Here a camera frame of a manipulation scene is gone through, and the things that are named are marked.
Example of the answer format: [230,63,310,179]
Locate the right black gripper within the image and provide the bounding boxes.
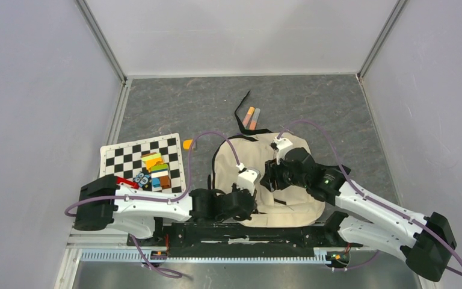
[260,155,308,192]

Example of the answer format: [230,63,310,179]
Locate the cream canvas backpack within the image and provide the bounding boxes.
[208,110,325,228]

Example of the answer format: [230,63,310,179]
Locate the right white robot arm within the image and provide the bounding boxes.
[260,144,457,282]

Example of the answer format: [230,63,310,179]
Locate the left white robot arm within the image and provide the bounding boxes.
[65,170,259,245]

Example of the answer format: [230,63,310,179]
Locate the coral highlighter pen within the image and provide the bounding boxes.
[248,108,260,130]

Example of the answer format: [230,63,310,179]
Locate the yellow cube block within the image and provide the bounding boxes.
[182,139,193,151]

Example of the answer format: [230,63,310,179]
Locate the colourful block stack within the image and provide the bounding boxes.
[141,152,171,191]

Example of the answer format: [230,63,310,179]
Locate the blue robot figure toy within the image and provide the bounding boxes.
[133,172,151,189]

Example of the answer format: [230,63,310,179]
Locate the red calculator toy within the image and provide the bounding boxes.
[116,176,140,189]

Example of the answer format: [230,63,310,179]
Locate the checkered chess mat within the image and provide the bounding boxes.
[99,133,186,196]

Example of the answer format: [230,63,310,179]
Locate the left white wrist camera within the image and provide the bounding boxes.
[236,163,261,196]

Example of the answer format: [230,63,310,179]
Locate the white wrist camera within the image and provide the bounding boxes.
[236,163,261,196]
[271,137,293,165]

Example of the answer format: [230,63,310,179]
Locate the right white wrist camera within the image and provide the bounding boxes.
[271,137,293,165]

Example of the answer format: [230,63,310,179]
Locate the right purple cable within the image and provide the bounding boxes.
[277,119,462,278]

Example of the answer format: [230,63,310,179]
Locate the purple cable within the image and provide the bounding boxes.
[277,119,462,278]
[64,131,244,279]

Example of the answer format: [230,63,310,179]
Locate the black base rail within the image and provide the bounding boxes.
[137,223,349,259]

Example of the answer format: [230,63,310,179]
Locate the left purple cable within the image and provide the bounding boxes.
[64,131,244,279]

